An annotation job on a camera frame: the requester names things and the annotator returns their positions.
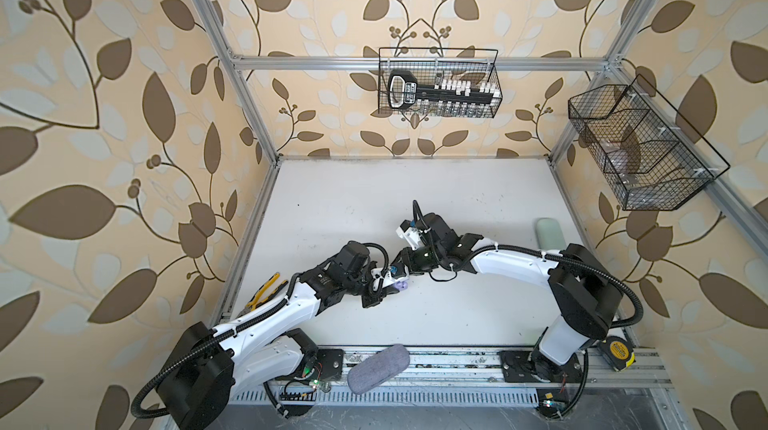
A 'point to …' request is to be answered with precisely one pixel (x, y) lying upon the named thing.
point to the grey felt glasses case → (378, 369)
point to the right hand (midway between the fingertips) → (391, 272)
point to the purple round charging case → (401, 285)
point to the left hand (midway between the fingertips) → (397, 280)
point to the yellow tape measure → (619, 352)
